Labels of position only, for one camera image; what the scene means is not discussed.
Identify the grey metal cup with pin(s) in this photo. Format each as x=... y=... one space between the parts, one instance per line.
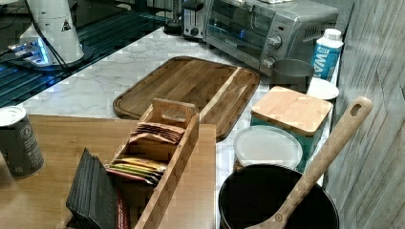
x=293 y=74

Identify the black utensil pot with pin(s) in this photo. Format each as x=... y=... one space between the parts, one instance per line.
x=254 y=193

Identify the black coaster stack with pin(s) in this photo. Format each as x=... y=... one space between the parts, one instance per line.
x=94 y=200

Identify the silver toaster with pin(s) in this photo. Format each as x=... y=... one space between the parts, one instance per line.
x=194 y=14

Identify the brown tea bags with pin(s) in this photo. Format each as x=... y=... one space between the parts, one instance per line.
x=157 y=131

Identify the silver toaster oven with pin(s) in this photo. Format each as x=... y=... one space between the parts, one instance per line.
x=259 y=32

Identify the colourful tea bags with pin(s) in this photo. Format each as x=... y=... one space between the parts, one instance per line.
x=138 y=169

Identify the wooden drawer cabinet top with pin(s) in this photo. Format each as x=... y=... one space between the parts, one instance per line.
x=39 y=201

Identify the teal box bamboo lid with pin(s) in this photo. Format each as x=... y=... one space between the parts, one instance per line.
x=301 y=115

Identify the wooden tea bag organizer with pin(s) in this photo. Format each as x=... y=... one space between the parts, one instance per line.
x=145 y=203

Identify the white plastic lid jar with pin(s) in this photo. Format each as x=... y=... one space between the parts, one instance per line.
x=269 y=145

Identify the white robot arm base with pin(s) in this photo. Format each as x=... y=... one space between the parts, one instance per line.
x=51 y=40

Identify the small white lid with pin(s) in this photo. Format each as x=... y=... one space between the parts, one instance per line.
x=322 y=89

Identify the grey canister white lid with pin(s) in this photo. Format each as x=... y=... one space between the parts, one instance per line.
x=18 y=144

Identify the blue white water carton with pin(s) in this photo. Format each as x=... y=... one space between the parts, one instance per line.
x=326 y=52

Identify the wooden spoon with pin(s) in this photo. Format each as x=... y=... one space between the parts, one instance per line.
x=343 y=130

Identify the large wooden cutting board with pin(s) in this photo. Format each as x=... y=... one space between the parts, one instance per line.
x=219 y=91

